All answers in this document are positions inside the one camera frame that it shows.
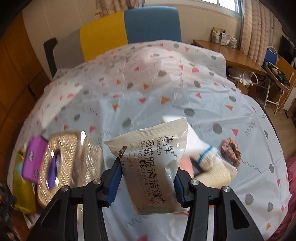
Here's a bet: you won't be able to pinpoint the brown pink hair scrunchie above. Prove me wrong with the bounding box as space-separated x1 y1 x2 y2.
221 138 241 167

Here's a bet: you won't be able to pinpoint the white wet wipes packet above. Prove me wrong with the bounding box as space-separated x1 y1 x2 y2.
105 118 188 214

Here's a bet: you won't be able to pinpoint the cream knit sock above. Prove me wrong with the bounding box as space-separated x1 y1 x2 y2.
195 160 238 189

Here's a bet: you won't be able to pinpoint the ornate gold tissue box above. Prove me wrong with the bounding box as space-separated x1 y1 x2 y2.
37 131 103 207

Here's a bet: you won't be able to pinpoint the white work glove blue trim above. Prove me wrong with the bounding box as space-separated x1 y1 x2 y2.
158 125 221 176

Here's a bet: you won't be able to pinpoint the purple tissue box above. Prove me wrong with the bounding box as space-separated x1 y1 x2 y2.
22 136 61 190

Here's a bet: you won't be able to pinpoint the pink rolled towel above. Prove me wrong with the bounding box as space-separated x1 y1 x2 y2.
179 156 200 178

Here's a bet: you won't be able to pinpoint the patterned white bed cover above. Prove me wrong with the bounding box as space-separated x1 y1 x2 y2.
15 41 291 240

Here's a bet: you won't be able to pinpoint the blue folding chair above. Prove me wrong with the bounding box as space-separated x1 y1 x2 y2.
262 46 290 115

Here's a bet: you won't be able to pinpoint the wooden side desk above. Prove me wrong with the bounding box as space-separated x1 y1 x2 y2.
192 40 267 99

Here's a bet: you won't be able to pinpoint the grey yellow blue headboard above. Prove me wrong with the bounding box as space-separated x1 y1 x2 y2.
53 6 182 69

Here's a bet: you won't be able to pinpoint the packages on desk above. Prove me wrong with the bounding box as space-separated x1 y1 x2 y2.
211 27 237 49

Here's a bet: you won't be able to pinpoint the beige patterned curtain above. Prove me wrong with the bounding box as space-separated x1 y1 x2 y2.
240 0 283 65

